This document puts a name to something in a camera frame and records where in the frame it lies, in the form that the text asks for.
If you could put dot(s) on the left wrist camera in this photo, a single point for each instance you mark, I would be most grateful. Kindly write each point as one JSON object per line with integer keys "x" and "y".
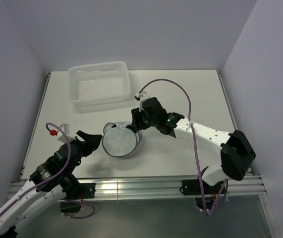
{"x": 62, "y": 134}

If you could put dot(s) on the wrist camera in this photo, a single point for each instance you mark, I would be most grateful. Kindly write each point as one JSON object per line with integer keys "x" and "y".
{"x": 141, "y": 96}
{"x": 62, "y": 134}

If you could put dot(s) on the aluminium rail frame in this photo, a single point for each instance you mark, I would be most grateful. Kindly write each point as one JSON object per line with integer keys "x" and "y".
{"x": 133, "y": 187}

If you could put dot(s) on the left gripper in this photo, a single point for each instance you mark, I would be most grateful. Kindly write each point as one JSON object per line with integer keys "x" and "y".
{"x": 91, "y": 142}

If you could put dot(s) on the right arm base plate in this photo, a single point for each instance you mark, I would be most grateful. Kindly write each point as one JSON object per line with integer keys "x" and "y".
{"x": 192, "y": 187}

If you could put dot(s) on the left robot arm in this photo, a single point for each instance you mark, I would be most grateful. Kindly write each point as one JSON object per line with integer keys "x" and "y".
{"x": 52, "y": 180}

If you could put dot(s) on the white mesh laundry bag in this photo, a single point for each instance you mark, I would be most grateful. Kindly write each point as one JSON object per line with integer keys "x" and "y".
{"x": 120, "y": 140}

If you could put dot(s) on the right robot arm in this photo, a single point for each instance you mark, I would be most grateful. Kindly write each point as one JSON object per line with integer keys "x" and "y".
{"x": 235, "y": 153}

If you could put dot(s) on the white plastic basket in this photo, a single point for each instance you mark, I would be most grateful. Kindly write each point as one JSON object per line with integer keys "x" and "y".
{"x": 100, "y": 83}

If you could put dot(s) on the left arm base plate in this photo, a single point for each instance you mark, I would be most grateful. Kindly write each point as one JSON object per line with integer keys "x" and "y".
{"x": 82, "y": 191}

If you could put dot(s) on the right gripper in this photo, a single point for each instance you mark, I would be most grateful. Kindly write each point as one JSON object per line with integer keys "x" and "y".
{"x": 137, "y": 123}

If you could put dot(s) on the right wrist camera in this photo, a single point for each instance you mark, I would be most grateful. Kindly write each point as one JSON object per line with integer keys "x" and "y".
{"x": 141, "y": 96}

